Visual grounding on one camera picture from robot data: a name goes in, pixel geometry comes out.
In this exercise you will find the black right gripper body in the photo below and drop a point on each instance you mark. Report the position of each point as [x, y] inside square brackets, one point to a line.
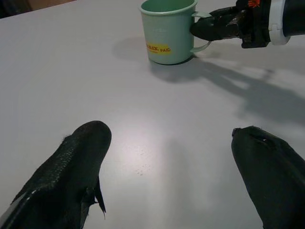
[256, 26]

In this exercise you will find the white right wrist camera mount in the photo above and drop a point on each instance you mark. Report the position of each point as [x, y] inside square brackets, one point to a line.
[276, 23]

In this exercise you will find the mint green mug yellow label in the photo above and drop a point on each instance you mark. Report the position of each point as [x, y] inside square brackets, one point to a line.
[162, 31]

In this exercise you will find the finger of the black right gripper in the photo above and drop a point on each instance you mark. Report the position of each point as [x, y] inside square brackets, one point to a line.
[226, 11]
[209, 28]

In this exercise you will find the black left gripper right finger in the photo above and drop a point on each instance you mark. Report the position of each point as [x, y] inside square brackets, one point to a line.
[271, 176]

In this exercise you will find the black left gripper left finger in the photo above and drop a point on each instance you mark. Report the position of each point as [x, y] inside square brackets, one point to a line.
[62, 176]

